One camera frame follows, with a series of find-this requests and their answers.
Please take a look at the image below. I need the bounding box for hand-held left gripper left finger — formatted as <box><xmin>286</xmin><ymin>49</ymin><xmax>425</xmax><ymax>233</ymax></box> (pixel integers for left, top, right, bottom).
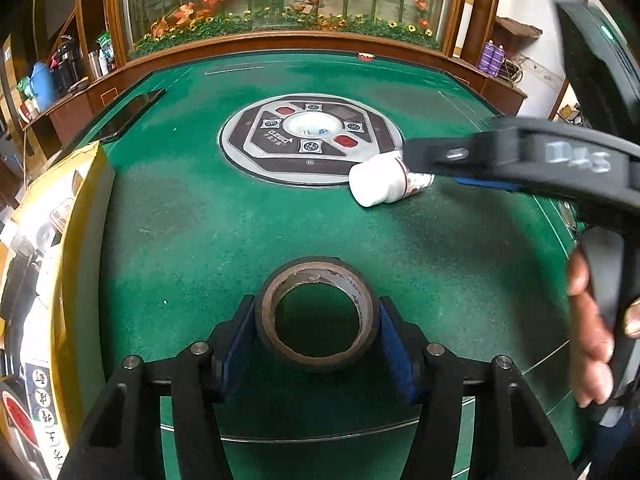
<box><xmin>57</xmin><ymin>294</ymin><xmax>257</xmax><ymax>480</ymax></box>

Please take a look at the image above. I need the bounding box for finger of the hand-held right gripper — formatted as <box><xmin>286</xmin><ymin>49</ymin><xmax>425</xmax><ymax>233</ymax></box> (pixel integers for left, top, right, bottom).
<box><xmin>452</xmin><ymin>176</ymin><xmax>523</xmax><ymax>193</ymax></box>
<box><xmin>402</xmin><ymin>131</ymin><xmax>497</xmax><ymax>180</ymax></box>

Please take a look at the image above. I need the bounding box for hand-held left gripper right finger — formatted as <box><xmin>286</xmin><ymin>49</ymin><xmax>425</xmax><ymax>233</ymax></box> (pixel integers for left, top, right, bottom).
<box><xmin>378</xmin><ymin>295</ymin><xmax>581</xmax><ymax>480</ymax></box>

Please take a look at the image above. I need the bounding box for white bottle red label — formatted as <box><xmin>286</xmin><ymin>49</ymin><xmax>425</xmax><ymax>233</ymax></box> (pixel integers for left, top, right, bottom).
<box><xmin>348</xmin><ymin>151</ymin><xmax>437</xmax><ymax>208</ymax></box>

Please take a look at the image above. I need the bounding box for brown tape roll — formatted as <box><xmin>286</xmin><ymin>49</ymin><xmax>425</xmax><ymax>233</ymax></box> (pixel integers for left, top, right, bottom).
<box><xmin>255</xmin><ymin>256</ymin><xmax>382</xmax><ymax>373</ymax></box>

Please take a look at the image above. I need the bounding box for yellow taped foam box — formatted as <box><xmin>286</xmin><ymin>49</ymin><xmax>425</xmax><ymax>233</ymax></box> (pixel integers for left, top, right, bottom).
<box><xmin>0</xmin><ymin>141</ymin><xmax>117</xmax><ymax>480</ymax></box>

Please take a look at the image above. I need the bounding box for person's right hand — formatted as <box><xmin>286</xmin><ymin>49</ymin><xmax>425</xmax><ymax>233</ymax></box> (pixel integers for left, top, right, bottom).
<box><xmin>567</xmin><ymin>249</ymin><xmax>640</xmax><ymax>409</ymax></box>

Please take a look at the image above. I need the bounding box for brown wooden tray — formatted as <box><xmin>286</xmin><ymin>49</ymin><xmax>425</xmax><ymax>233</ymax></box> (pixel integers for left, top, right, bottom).
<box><xmin>495</xmin><ymin>15</ymin><xmax>543</xmax><ymax>38</ymax></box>

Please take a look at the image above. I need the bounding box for grey table control panel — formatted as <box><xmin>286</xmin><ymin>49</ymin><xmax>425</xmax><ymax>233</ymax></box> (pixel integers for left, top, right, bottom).
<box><xmin>217</xmin><ymin>92</ymin><xmax>405</xmax><ymax>192</ymax></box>

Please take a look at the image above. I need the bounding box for artificial flower display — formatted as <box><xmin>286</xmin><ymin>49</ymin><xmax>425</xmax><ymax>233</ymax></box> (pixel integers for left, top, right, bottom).
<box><xmin>105</xmin><ymin>0</ymin><xmax>468</xmax><ymax>61</ymax></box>

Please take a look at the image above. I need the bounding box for black smartphone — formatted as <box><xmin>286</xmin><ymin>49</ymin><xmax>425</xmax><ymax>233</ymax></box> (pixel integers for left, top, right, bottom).
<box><xmin>91</xmin><ymin>87</ymin><xmax>167</xmax><ymax>143</ymax></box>

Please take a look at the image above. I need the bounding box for brown sideboard with thermos jugs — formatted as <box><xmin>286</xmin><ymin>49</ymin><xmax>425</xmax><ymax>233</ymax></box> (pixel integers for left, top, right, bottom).
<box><xmin>20</xmin><ymin>57</ymin><xmax>151</xmax><ymax>146</ymax></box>

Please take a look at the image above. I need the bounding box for white bottle green top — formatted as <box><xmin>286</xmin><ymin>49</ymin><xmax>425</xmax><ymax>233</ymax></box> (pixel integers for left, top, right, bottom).
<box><xmin>96</xmin><ymin>32</ymin><xmax>117</xmax><ymax>73</ymax></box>

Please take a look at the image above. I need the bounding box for blue thermos jug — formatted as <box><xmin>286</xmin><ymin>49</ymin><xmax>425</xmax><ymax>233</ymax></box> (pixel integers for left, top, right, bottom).
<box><xmin>29</xmin><ymin>61</ymin><xmax>56</xmax><ymax>111</ymax></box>

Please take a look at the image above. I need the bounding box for black thermos pot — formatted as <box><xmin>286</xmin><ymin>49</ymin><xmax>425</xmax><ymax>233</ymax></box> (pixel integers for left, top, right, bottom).
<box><xmin>51</xmin><ymin>35</ymin><xmax>83</xmax><ymax>93</ymax></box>

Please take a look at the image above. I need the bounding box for brown sideboard with wire basket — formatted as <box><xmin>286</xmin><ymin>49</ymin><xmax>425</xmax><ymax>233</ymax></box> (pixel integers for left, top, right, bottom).
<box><xmin>447</xmin><ymin>55</ymin><xmax>528</xmax><ymax>116</ymax></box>

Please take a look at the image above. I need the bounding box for wire basket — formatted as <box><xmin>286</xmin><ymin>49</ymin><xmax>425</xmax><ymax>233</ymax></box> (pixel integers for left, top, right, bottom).
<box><xmin>500</xmin><ymin>55</ymin><xmax>526</xmax><ymax>83</ymax></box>

